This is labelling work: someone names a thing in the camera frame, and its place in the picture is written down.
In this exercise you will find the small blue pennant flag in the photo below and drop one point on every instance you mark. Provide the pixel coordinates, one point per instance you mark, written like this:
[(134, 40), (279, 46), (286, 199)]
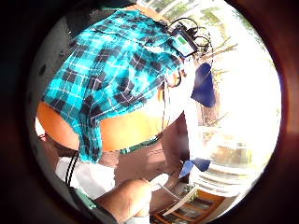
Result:
[(194, 165)]

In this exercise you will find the blue plaid shirt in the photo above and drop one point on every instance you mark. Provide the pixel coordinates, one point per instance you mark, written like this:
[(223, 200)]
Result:
[(112, 71)]

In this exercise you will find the large blue pennant flag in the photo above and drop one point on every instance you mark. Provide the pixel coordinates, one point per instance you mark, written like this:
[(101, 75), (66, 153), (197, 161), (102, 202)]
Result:
[(204, 85)]

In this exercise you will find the black device with green label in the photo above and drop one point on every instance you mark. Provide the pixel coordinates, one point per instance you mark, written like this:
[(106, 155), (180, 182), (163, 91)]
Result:
[(184, 42)]

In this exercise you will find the wooden frame furniture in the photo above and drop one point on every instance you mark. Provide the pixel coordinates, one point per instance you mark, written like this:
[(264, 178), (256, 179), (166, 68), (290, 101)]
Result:
[(193, 208)]

